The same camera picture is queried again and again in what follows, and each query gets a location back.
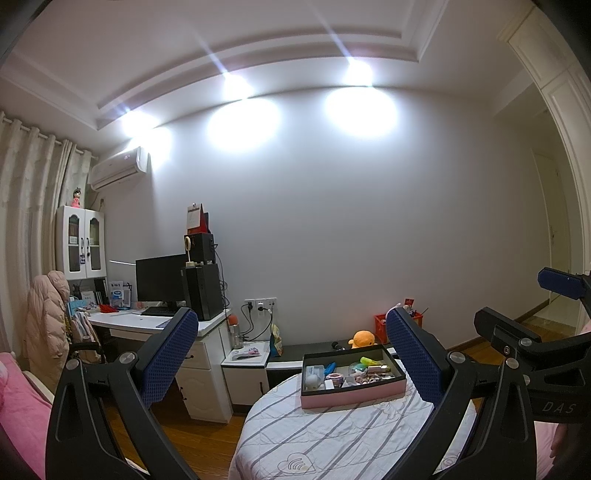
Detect blue white box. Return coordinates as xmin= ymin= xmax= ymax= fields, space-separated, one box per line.
xmin=108 ymin=279 xmax=127 ymax=309

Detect white nightstand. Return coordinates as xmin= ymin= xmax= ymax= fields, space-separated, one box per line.
xmin=221 ymin=339 xmax=271 ymax=407

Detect black computer monitor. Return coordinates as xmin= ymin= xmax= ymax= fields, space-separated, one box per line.
xmin=135 ymin=254 xmax=188 ymax=312

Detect row of books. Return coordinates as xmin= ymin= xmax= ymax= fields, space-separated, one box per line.
xmin=67 ymin=277 xmax=109 ymax=315

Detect white glass-door cabinet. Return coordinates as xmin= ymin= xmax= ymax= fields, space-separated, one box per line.
xmin=55 ymin=205 xmax=107 ymax=280

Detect pink storage box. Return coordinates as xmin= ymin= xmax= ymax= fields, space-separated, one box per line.
xmin=300 ymin=344 xmax=407 ymax=409

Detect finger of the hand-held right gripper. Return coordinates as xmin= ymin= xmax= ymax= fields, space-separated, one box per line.
xmin=475 ymin=307 xmax=591 ymax=393
xmin=537 ymin=266 xmax=591 ymax=319

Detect pink puffer jacket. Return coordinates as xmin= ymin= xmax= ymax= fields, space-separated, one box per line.
xmin=24 ymin=271 xmax=72 ymax=370

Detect red desk calendar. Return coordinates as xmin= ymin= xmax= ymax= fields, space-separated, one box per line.
xmin=187 ymin=202 xmax=211 ymax=235

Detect white wardrobe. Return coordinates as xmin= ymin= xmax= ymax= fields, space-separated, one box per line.
xmin=498 ymin=4 xmax=591 ymax=333

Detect red toy crate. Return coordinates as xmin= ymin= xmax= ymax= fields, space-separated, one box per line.
xmin=374 ymin=311 xmax=423 ymax=344

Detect clear bottle with orange cap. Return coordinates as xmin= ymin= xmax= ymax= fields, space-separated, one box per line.
xmin=228 ymin=315 xmax=245 ymax=349

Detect black power cables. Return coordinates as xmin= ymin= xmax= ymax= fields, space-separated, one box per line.
xmin=240 ymin=302 xmax=275 ymax=342

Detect white door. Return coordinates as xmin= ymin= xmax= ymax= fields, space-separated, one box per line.
xmin=531 ymin=148 xmax=566 ymax=296

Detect pink blanket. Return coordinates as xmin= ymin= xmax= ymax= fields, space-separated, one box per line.
xmin=0 ymin=353 xmax=54 ymax=480

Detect black desk chair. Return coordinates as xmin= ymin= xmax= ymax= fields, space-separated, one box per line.
xmin=67 ymin=309 xmax=107 ymax=365

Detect dark low shelf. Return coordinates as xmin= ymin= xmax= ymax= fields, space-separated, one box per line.
xmin=267 ymin=342 xmax=402 ymax=372

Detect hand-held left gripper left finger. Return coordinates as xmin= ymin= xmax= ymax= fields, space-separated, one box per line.
xmin=45 ymin=306 xmax=200 ymax=480

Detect black speaker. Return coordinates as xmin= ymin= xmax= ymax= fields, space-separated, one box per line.
xmin=185 ymin=233 xmax=215 ymax=265

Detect cream curtain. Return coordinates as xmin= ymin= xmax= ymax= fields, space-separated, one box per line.
xmin=0 ymin=110 xmax=100 ymax=370

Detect white desk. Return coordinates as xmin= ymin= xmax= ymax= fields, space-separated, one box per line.
xmin=85 ymin=307 xmax=234 ymax=423

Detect white air conditioner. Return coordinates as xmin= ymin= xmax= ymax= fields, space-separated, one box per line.
xmin=89 ymin=147 xmax=151 ymax=191

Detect black computer tower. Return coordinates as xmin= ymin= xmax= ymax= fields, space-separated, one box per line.
xmin=181 ymin=263 xmax=225 ymax=321

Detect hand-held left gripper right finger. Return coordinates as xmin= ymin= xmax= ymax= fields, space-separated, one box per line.
xmin=385 ymin=306 xmax=539 ymax=480

